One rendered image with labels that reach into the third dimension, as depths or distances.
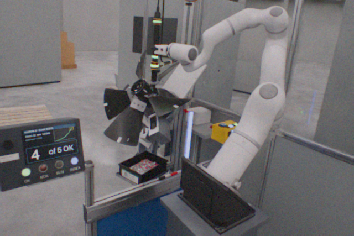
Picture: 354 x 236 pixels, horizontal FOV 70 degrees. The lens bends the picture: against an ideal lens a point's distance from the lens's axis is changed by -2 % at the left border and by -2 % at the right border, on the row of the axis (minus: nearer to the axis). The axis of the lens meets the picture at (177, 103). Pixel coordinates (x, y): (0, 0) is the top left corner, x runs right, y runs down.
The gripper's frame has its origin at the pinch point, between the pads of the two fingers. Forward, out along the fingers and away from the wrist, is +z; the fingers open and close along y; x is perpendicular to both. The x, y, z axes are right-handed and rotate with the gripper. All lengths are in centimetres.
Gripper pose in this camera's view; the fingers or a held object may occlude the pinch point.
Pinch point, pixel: (155, 47)
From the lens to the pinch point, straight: 152.8
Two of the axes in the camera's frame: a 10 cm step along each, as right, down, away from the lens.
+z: -6.2, -2.7, 7.4
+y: 7.8, -1.1, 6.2
